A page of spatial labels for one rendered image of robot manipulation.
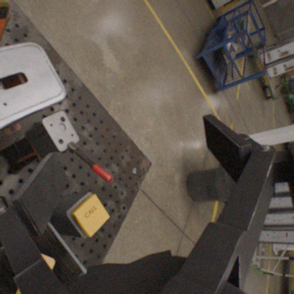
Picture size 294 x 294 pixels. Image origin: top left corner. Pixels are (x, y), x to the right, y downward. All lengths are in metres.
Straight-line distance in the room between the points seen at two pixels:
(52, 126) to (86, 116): 0.52
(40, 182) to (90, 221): 0.30
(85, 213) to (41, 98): 0.33
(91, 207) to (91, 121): 0.67
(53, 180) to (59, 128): 0.38
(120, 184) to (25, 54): 0.71
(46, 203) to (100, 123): 0.96
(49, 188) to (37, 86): 0.49
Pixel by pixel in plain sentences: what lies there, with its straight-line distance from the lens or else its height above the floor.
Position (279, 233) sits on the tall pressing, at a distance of 4.06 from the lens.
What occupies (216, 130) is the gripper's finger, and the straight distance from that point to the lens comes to 0.16.
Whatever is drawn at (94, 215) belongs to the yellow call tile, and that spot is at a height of 1.16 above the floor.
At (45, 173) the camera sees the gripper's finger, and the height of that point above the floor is 1.38.
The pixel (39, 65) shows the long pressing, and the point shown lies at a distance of 0.68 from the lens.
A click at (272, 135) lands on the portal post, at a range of 3.47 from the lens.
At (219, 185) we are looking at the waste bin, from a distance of 2.60.
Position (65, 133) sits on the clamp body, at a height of 1.06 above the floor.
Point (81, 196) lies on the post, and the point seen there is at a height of 1.13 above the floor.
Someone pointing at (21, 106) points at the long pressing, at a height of 1.00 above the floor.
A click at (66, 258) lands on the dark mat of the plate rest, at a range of 0.44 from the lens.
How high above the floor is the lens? 1.54
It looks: 41 degrees down
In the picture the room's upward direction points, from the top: 74 degrees clockwise
